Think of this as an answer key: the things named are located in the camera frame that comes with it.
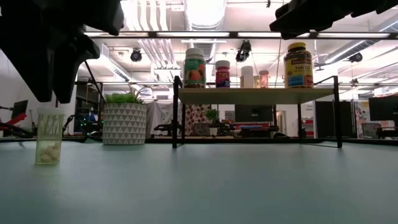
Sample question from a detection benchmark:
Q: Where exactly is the green translucent pill vial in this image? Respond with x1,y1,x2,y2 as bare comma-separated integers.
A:
35,107,65,166

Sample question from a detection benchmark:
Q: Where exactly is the colourful wall poster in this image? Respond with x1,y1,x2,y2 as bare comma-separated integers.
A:
354,100,371,139

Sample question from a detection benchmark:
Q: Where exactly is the black computer monitor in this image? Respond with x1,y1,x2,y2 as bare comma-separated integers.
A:
11,100,29,119
368,95,398,123

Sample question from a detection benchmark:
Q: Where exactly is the pink-label white-capped bottle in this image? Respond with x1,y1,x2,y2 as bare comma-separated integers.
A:
215,60,231,89

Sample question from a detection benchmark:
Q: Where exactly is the black storage rack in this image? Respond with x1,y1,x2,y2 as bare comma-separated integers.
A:
74,81,103,134

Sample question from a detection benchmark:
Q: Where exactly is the small background potted plant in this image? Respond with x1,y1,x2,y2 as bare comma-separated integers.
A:
205,108,220,137

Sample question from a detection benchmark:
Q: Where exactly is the green table mat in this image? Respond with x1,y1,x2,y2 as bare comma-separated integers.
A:
0,138,398,224

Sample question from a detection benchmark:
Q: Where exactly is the yellow-capped fish oil bottle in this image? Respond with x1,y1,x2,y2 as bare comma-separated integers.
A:
283,42,314,89

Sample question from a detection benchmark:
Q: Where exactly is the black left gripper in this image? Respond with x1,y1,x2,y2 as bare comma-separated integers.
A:
0,30,101,105

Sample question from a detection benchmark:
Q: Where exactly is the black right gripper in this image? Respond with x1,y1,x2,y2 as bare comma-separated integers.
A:
269,0,331,40

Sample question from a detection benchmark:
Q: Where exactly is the black aluminium table frame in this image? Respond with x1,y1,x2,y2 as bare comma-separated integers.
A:
0,134,398,147

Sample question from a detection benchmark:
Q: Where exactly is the green orange-fruit gummy bottle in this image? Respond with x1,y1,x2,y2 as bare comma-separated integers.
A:
183,47,207,89

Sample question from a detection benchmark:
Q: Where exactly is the wooden shelf with black legs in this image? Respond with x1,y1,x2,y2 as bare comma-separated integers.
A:
172,75,343,149

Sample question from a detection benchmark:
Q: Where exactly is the floral pattern panel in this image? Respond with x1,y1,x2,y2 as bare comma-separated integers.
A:
185,103,211,136

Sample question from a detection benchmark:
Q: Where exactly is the succulent in patterned white pot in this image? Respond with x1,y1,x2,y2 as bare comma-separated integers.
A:
102,84,147,146

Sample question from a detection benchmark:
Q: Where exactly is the black wall screen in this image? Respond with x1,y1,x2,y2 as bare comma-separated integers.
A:
234,104,274,123

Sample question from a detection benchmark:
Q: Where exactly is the black overhead frame bar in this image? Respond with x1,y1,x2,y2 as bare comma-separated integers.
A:
83,30,398,40

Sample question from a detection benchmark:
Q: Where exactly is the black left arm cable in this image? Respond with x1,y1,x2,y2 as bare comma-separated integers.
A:
83,60,106,105

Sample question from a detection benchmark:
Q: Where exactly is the white bottle with yellow label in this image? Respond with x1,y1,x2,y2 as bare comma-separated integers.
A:
240,65,255,89

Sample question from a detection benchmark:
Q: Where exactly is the black partition panel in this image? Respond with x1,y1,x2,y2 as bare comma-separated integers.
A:
315,100,355,139

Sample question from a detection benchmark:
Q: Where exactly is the pink translucent pill vial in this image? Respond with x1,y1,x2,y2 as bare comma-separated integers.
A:
259,70,270,89

